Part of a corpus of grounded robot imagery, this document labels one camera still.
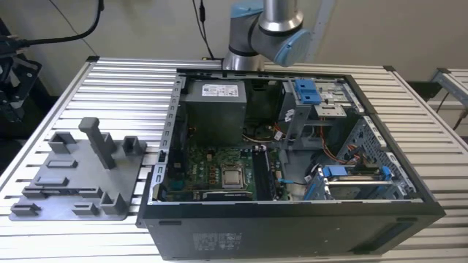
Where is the grey parts rack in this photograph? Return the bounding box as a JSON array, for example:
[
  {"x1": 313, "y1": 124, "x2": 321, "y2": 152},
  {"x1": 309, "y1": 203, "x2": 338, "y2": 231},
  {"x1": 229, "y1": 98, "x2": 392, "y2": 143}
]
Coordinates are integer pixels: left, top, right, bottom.
[{"x1": 6, "y1": 117, "x2": 149, "y2": 222}]

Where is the grey power supply unit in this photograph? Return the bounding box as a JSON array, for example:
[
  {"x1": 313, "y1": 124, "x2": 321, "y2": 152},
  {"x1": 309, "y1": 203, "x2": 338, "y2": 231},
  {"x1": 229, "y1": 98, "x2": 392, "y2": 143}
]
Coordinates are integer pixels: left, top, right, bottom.
[{"x1": 180, "y1": 79, "x2": 248, "y2": 146}]

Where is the green motherboard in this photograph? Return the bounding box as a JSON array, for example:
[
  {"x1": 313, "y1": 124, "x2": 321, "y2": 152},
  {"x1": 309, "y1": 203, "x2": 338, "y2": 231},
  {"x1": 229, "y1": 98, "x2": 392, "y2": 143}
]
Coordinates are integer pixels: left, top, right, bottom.
[{"x1": 160, "y1": 145, "x2": 293, "y2": 202}]

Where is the CPU socket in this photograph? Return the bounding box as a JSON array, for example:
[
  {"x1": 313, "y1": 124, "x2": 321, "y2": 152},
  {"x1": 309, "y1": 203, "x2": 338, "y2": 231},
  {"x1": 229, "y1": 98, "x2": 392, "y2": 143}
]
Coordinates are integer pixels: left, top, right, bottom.
[{"x1": 217, "y1": 163, "x2": 249, "y2": 190}]

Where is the silver CPU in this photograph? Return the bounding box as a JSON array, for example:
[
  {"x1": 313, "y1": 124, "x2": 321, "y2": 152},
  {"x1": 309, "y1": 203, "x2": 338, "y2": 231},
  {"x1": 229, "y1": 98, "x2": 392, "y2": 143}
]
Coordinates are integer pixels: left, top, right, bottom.
[{"x1": 222, "y1": 169, "x2": 244, "y2": 188}]

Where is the grey metal drive cage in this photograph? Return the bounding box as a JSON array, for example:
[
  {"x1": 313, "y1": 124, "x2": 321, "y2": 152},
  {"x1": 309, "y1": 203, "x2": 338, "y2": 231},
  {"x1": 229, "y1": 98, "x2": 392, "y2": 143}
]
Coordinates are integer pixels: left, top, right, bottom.
[{"x1": 277, "y1": 78, "x2": 365, "y2": 151}]

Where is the blue plastic drive latch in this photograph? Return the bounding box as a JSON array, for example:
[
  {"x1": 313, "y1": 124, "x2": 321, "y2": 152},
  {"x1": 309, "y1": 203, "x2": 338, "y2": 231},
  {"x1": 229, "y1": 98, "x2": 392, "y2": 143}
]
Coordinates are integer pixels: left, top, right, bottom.
[
  {"x1": 301, "y1": 92, "x2": 322, "y2": 105},
  {"x1": 293, "y1": 78, "x2": 316, "y2": 93}
]

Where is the black PC case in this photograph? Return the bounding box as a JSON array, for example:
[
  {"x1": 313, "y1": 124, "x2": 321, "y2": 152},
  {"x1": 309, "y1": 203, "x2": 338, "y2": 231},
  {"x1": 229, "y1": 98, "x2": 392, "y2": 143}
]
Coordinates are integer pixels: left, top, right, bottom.
[{"x1": 134, "y1": 67, "x2": 446, "y2": 261}]

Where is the hard disk in blue carrier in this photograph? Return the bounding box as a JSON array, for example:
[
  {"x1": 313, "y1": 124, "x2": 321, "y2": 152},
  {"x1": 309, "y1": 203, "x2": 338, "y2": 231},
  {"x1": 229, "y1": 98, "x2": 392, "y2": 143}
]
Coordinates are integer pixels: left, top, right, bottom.
[{"x1": 305, "y1": 164, "x2": 398, "y2": 201}]

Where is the thick black cable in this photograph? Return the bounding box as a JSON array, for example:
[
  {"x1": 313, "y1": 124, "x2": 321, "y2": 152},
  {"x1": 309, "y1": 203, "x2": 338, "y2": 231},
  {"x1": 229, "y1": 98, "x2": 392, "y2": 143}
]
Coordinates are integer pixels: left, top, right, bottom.
[{"x1": 0, "y1": 0, "x2": 106, "y2": 55}]

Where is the thin black cable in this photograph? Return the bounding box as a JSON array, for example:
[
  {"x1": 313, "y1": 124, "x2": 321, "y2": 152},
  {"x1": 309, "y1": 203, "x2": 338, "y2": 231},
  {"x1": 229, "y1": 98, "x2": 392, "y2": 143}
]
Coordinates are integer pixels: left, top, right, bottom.
[{"x1": 192, "y1": 0, "x2": 217, "y2": 60}]

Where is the power cable bundle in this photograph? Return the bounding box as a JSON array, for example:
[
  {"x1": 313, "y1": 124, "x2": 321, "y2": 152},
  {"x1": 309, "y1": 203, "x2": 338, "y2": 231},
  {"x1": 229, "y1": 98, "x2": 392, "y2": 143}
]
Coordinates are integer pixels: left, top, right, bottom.
[{"x1": 242, "y1": 124, "x2": 282, "y2": 143}]

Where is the black data cable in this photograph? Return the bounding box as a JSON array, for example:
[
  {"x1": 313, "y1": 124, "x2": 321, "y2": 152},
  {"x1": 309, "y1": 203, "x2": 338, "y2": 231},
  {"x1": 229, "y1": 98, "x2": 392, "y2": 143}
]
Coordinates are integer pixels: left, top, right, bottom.
[{"x1": 278, "y1": 176, "x2": 317, "y2": 186}]

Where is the aluminium frame table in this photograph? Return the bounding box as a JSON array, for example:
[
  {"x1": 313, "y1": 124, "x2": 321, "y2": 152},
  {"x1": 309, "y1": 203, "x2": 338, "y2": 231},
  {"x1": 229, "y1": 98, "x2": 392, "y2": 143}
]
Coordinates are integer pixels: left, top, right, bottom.
[{"x1": 426, "y1": 67, "x2": 468, "y2": 110}]

